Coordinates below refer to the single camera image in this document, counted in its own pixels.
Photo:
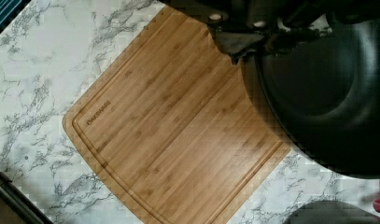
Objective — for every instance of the black bowl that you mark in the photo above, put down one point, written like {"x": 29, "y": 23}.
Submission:
{"x": 326, "y": 96}

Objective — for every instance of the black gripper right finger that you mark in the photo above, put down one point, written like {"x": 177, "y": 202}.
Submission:
{"x": 304, "y": 21}

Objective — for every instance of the stainless steel toaster oven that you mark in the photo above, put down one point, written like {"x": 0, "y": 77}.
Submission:
{"x": 16, "y": 208}

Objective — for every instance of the bamboo cutting board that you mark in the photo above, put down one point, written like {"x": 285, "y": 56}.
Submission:
{"x": 169, "y": 129}

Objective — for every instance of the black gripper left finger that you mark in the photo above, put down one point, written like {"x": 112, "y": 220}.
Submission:
{"x": 236, "y": 26}

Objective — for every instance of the steel pot lid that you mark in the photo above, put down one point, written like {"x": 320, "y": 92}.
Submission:
{"x": 331, "y": 212}

